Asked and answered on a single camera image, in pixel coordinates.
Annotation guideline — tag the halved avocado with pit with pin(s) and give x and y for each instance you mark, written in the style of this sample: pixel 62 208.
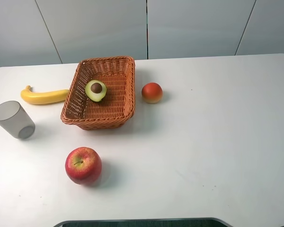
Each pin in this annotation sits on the halved avocado with pit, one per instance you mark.
pixel 95 90

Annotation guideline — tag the orange red peach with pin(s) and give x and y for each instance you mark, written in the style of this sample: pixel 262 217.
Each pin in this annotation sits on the orange red peach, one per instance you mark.
pixel 152 93

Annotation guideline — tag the red apple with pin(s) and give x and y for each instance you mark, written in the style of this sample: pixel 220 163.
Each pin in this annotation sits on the red apple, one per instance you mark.
pixel 83 166

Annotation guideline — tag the grey translucent plastic cup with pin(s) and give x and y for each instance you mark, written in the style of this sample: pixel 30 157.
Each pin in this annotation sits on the grey translucent plastic cup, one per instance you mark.
pixel 15 120

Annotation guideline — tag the orange wicker basket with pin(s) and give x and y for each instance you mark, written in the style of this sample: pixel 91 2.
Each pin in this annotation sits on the orange wicker basket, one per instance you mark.
pixel 116 107

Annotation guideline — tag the yellow banana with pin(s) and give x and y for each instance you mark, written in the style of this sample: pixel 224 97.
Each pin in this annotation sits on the yellow banana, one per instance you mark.
pixel 43 98

